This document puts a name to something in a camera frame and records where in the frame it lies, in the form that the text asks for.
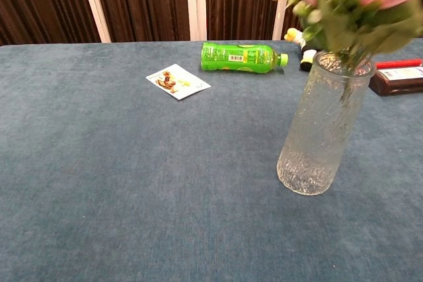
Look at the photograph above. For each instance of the small picture card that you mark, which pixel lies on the small picture card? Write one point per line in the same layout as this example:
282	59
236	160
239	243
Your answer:
176	82

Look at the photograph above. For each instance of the pink artificial flower bouquet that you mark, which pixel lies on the pink artificial flower bouquet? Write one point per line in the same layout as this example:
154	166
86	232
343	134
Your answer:
357	14

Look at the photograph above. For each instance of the brown medicine bottle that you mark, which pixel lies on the brown medicine bottle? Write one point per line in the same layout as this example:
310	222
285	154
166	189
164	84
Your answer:
396	80

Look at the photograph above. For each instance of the green plastic drink bottle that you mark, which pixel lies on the green plastic drink bottle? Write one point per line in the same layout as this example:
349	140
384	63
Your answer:
238	57

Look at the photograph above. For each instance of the white partition frame post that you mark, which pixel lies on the white partition frame post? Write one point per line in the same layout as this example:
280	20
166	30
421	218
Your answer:
281	11
96	4
196	1

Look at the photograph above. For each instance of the teal carpeted table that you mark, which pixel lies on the teal carpeted table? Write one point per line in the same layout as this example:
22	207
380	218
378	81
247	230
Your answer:
132	179

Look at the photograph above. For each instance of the black and white plush toy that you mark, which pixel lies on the black and white plush toy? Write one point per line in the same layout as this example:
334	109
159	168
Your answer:
307	55

